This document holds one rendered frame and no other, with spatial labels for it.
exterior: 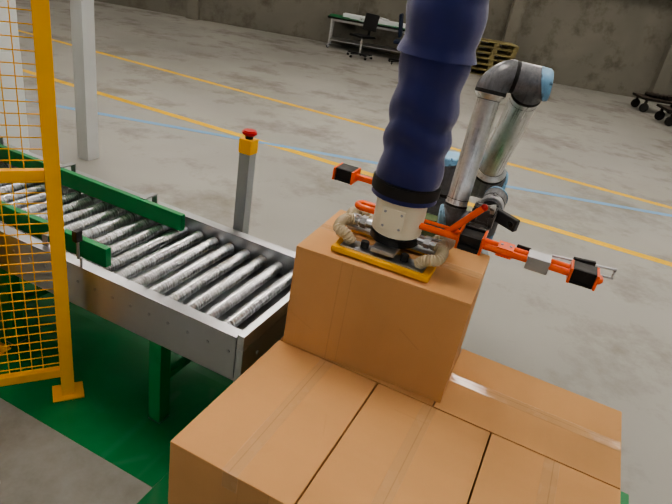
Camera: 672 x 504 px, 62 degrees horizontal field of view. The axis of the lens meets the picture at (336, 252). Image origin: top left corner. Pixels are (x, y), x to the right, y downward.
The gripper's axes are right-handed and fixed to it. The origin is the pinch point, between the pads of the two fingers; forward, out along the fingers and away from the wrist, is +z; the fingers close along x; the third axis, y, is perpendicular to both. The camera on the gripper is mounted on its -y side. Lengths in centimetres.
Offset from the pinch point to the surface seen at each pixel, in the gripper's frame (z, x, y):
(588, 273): 17.3, 3.0, -32.9
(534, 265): 16.6, -0.1, -17.8
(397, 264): 26.6, -9.9, 22.0
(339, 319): 32, -35, 36
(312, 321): 32, -40, 46
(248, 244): -21, -51, 102
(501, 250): 16.3, 1.2, -7.1
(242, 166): -40, -22, 119
